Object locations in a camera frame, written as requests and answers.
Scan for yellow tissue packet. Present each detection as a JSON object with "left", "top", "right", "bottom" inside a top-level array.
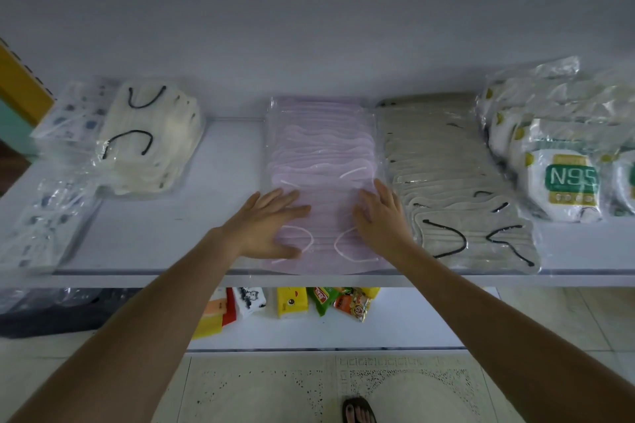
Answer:
[{"left": 276, "top": 287, "right": 310, "bottom": 319}]

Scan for orange snack packet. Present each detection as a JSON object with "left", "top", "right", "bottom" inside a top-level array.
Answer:
[{"left": 333, "top": 288, "right": 372, "bottom": 323}]

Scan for person's foot in dark sandal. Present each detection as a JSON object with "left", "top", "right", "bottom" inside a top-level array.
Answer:
[{"left": 342, "top": 396, "right": 377, "bottom": 423}]

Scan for pile of white respirator packets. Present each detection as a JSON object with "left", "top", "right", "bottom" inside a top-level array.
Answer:
[{"left": 475, "top": 56, "right": 635, "bottom": 225}]

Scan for yellow orange packet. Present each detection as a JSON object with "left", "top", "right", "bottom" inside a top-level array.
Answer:
[{"left": 192, "top": 288, "right": 229, "bottom": 339}]

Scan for green snack packet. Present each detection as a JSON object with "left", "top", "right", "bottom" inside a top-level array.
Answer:
[{"left": 306, "top": 287, "right": 341, "bottom": 317}]

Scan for yellow wooden frame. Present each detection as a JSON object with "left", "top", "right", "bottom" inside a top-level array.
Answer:
[{"left": 0, "top": 40, "right": 56, "bottom": 127}]

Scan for person's right hand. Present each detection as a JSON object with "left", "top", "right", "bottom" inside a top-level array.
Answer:
[{"left": 352, "top": 179, "right": 418, "bottom": 268}]

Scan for stack of clear patterned packets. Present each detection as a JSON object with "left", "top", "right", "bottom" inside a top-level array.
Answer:
[
  {"left": 0, "top": 174, "right": 103, "bottom": 273},
  {"left": 31, "top": 78, "right": 121, "bottom": 157}
]

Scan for stack of grey mask packets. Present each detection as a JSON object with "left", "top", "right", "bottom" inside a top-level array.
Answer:
[{"left": 374, "top": 93, "right": 542, "bottom": 275}]

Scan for person's right forearm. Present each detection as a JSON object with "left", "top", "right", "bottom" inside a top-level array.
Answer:
[{"left": 392, "top": 244, "right": 635, "bottom": 423}]

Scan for white tissue packet cat print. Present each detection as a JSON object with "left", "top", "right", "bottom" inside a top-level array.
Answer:
[{"left": 233, "top": 287, "right": 268, "bottom": 319}]

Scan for stack of cream mask packets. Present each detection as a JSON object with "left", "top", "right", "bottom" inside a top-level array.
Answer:
[{"left": 96, "top": 81, "right": 207, "bottom": 197}]

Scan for dark plastic bags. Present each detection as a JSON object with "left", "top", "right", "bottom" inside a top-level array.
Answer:
[{"left": 0, "top": 287, "right": 143, "bottom": 339}]

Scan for person's left hand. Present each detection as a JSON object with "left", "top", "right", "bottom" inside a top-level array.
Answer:
[{"left": 218, "top": 188, "right": 312, "bottom": 260}]

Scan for person's left forearm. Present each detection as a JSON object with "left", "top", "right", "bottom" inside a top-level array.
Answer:
[{"left": 7, "top": 227, "right": 246, "bottom": 423}]

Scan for red packet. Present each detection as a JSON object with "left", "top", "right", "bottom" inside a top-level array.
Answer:
[{"left": 221, "top": 287, "right": 238, "bottom": 327}]

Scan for stack of pink mask packets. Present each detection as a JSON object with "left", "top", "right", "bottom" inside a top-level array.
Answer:
[{"left": 263, "top": 96, "right": 393, "bottom": 276}]

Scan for white shelf unit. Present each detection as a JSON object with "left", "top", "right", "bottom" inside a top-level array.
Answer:
[{"left": 0, "top": 115, "right": 635, "bottom": 354}]

